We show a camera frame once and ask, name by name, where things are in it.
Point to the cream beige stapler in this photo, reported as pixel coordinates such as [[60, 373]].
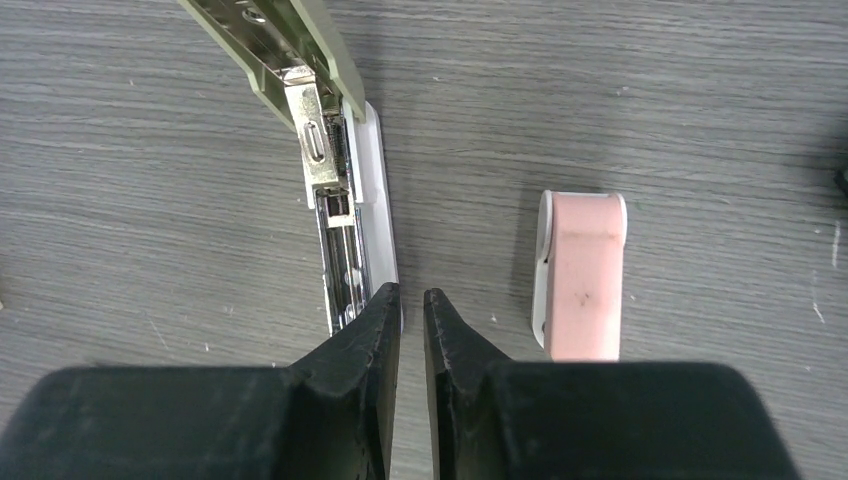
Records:
[[298, 65]]

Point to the pink white stapler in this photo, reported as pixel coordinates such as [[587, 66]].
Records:
[[578, 275]]

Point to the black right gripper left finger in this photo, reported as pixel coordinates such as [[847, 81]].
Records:
[[328, 415]]

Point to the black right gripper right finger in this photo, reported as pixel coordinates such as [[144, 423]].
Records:
[[494, 417]]

